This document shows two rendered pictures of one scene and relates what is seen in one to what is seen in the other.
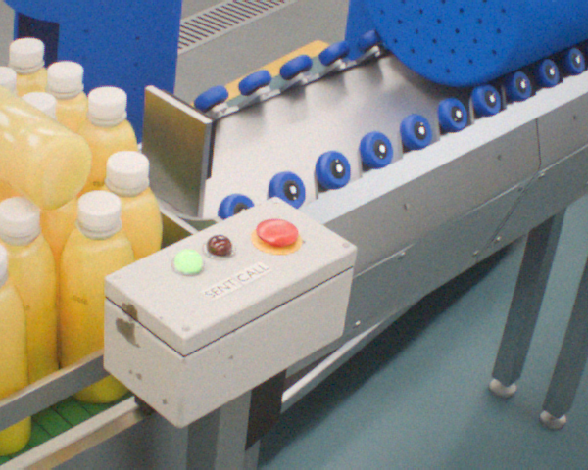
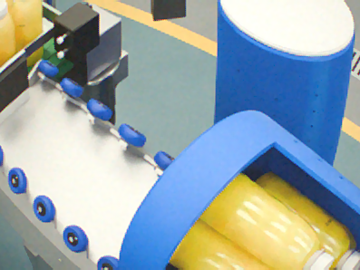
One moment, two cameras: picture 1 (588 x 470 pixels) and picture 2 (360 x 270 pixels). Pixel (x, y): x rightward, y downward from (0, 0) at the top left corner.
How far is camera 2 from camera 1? 174 cm
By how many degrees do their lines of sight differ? 66
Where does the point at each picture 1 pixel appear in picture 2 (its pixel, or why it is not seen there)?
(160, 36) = (258, 88)
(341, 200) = (19, 200)
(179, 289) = not seen: outside the picture
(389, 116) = not seen: hidden behind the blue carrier
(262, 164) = (50, 157)
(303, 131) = (99, 183)
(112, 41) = (225, 55)
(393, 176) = (52, 236)
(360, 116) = not seen: hidden behind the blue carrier
